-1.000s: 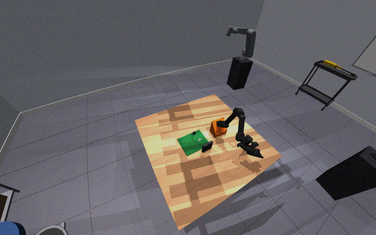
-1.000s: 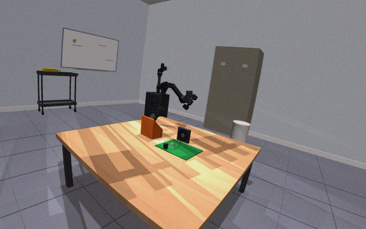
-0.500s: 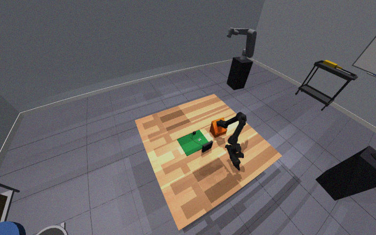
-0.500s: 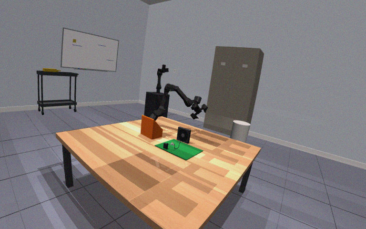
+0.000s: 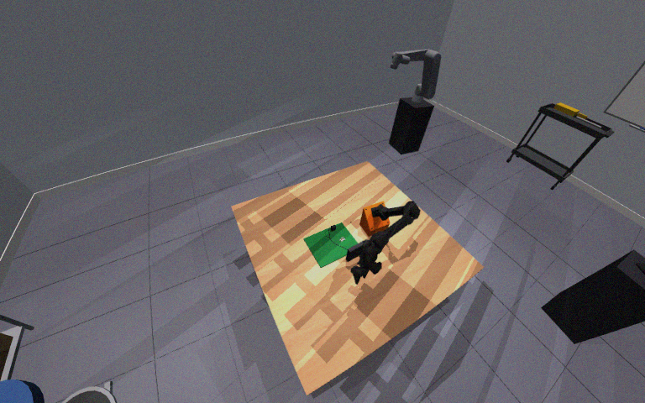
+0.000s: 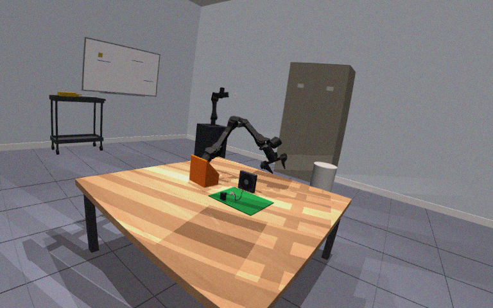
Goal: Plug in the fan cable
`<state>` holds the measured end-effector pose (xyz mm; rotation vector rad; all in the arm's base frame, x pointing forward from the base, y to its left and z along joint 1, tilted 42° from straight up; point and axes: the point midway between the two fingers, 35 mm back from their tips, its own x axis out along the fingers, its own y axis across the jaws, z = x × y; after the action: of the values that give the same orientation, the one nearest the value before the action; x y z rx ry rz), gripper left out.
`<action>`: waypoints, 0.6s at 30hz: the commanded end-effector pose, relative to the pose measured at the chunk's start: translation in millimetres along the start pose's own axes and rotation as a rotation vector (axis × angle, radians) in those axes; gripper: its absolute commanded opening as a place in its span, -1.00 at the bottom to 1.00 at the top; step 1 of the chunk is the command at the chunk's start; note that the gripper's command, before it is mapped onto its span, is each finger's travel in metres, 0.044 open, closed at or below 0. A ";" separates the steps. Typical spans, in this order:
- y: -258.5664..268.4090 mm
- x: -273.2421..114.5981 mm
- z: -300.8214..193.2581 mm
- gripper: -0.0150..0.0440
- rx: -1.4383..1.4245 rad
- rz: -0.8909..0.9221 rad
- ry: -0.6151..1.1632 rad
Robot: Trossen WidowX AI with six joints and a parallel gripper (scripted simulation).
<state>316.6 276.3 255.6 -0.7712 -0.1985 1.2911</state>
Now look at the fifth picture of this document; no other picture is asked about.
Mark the green circuit board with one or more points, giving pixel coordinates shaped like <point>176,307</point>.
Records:
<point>324,250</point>

